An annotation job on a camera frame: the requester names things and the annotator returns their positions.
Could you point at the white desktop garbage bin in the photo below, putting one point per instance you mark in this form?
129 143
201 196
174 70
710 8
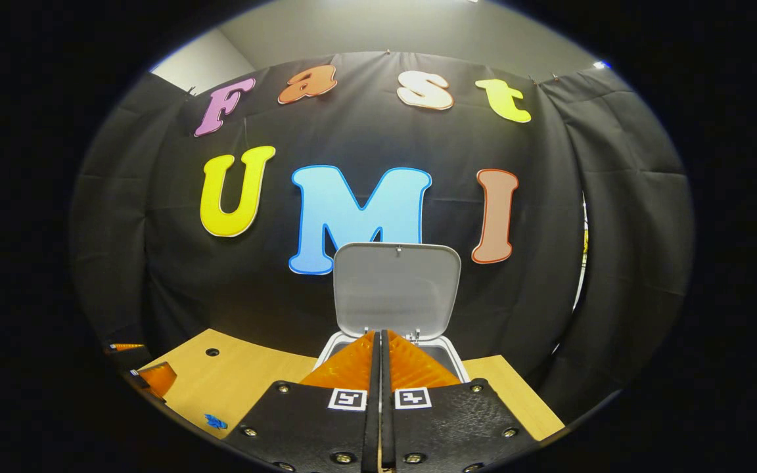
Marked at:
395 289

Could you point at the small ceiling light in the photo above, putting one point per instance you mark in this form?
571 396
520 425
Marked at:
600 64

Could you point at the wooden desktop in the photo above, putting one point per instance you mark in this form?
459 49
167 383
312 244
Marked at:
253 381

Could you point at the blue paper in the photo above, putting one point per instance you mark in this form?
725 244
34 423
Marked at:
215 421

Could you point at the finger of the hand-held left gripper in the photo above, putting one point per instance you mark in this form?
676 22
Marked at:
158 378
125 347

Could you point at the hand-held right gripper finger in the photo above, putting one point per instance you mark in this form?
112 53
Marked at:
372 433
388 433

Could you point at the black backdrop cloth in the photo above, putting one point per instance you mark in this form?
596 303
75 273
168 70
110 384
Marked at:
155 263

